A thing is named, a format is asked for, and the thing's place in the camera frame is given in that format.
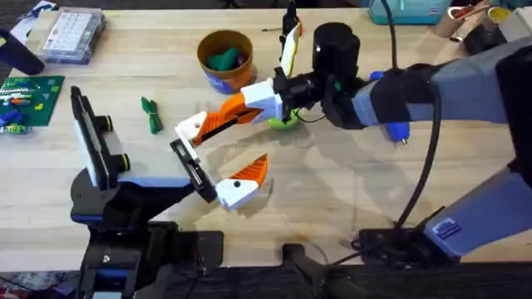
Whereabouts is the green disc with holes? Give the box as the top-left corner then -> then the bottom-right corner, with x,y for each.
267,108 -> 301,132

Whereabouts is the heap of tape and tools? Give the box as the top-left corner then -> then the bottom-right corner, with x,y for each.
434,0 -> 532,56

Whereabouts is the brown tub with toys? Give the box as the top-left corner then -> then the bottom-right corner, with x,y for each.
195,28 -> 258,96

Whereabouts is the clear plastic parts box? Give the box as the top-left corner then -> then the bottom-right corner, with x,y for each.
38,6 -> 106,66

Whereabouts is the white and blue paper packet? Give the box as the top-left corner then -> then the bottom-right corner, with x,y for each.
10,0 -> 57,42

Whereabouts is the orange ribbed wedge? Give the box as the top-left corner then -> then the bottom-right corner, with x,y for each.
192,110 -> 240,147

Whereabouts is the green toy vegetable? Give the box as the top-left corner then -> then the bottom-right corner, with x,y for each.
140,96 -> 165,135

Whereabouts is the dark blue cylinder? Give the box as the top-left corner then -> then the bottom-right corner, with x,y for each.
0,27 -> 47,77

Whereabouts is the blue electric screwdriver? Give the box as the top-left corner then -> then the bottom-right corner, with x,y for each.
368,69 -> 411,150

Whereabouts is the green board with toy blocks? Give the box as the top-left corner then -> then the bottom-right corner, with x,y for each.
0,75 -> 67,135

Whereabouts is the teal box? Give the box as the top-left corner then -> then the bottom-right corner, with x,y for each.
367,0 -> 452,26

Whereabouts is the black rail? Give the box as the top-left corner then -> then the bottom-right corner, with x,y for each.
136,243 -> 532,299

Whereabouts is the left wrist upright black plate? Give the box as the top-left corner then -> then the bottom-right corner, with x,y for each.
69,85 -> 112,192

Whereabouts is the black cable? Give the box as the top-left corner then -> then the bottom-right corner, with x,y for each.
380,0 -> 444,233

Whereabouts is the right wrist upright plate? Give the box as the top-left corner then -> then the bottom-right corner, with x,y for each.
278,2 -> 303,80

